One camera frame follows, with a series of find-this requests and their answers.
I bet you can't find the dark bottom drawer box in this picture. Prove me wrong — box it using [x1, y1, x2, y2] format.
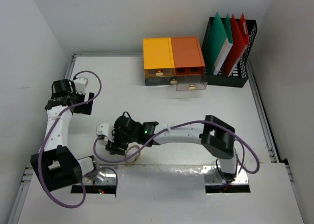
[145, 76, 177, 86]

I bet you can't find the green clip file folder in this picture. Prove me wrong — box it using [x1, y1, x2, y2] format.
[202, 12, 233, 75]

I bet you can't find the yellow drawer box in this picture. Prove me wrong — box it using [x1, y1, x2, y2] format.
[143, 38, 175, 78]

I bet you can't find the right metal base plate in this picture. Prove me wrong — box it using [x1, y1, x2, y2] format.
[202, 165, 249, 186]

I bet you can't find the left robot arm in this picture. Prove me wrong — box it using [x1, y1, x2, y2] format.
[41, 77, 96, 192]

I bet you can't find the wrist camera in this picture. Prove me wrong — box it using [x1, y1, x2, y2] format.
[73, 77, 88, 95]
[96, 123, 114, 142]

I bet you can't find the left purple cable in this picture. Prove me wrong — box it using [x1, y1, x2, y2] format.
[39, 70, 118, 209]

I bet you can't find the metal base plate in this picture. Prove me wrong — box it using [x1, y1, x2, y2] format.
[202, 165, 249, 186]
[82, 166, 117, 185]

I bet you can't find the red clip file folder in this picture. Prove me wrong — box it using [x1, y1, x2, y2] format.
[221, 13, 249, 77]

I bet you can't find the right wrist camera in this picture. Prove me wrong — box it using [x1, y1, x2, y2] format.
[96, 123, 114, 142]

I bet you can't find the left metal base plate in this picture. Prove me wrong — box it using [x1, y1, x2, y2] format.
[82, 166, 117, 185]

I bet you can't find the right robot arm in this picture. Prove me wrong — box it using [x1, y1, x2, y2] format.
[105, 112, 237, 183]

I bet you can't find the beige masking tape roll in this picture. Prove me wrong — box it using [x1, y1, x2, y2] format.
[125, 143, 141, 165]

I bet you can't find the purple cable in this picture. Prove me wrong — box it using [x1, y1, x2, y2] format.
[93, 120, 260, 185]
[39, 70, 118, 209]

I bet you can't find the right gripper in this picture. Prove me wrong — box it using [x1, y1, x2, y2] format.
[106, 126, 138, 153]

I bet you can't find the orange drawer box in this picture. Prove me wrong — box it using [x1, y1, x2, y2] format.
[171, 36, 205, 76]

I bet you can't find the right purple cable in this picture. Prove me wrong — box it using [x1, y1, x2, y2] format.
[93, 120, 260, 185]

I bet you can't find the black mesh file organizer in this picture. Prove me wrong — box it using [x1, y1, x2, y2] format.
[205, 19, 258, 88]

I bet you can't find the white front cover board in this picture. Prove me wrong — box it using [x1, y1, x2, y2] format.
[19, 164, 303, 224]

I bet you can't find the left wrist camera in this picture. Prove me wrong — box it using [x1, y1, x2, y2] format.
[73, 77, 88, 95]

